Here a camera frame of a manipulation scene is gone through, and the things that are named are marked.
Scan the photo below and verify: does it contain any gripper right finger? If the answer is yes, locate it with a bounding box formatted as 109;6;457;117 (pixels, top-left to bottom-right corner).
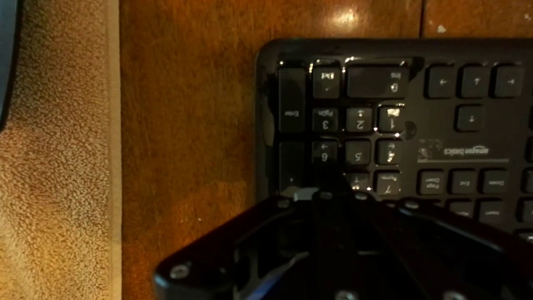
333;166;533;300

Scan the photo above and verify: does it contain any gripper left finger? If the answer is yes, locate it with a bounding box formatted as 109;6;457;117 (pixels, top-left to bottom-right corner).
152;166;334;300

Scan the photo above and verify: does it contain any black computer keyboard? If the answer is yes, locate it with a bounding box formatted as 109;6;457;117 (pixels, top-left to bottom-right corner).
255;38;533;246

